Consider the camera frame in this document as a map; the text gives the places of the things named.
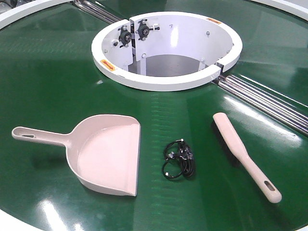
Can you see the white rim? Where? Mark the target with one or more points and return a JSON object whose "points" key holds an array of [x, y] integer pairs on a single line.
{"points": [[298, 8], [26, 9]]}

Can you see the white outer rim right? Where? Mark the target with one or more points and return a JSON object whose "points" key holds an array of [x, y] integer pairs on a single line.
{"points": [[298, 8]]}

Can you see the pink hand brush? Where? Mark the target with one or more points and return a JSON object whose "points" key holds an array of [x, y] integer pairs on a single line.
{"points": [[238, 149]]}

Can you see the steel roller set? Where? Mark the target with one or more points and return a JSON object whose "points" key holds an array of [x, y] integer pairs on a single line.
{"points": [[96, 11], [264, 101]]}

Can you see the left black bearing mount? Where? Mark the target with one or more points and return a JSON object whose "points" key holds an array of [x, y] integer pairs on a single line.
{"points": [[125, 36]]}

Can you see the right black bearing mount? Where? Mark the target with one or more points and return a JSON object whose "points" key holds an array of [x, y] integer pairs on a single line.
{"points": [[144, 30]]}

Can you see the pink plastic dustpan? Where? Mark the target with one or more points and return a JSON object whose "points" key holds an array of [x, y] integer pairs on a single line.
{"points": [[101, 150]]}

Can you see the white outer rim left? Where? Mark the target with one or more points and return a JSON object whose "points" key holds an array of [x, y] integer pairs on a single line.
{"points": [[26, 9]]}

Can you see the black bearing mount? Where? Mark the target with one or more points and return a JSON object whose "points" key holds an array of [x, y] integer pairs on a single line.
{"points": [[125, 36], [144, 30]]}

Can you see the far steel roller set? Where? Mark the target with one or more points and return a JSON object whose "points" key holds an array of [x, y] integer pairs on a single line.
{"points": [[96, 11]]}

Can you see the near steel roller set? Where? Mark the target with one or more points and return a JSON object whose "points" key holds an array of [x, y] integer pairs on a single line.
{"points": [[264, 101]]}

